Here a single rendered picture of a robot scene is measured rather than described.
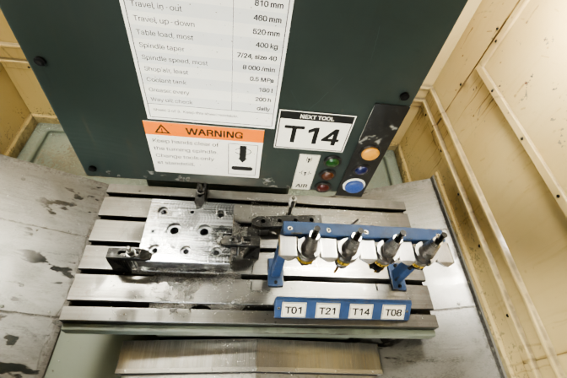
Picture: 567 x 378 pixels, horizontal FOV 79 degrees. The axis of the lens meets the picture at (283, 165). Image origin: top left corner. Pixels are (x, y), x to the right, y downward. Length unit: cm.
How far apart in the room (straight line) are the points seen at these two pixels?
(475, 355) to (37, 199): 178
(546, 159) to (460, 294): 59
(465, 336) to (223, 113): 126
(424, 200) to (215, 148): 133
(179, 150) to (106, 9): 20
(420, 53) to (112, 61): 33
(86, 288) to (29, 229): 49
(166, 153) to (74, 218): 125
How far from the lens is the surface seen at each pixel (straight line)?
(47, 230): 170
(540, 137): 130
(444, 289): 154
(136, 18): 38
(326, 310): 120
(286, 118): 44
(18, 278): 163
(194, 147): 49
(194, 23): 37
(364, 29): 38
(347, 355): 140
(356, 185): 55
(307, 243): 90
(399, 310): 128
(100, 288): 129
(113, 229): 137
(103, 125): 50
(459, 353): 149
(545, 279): 129
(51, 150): 214
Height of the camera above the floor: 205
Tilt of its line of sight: 50 degrees down
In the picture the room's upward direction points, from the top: 12 degrees clockwise
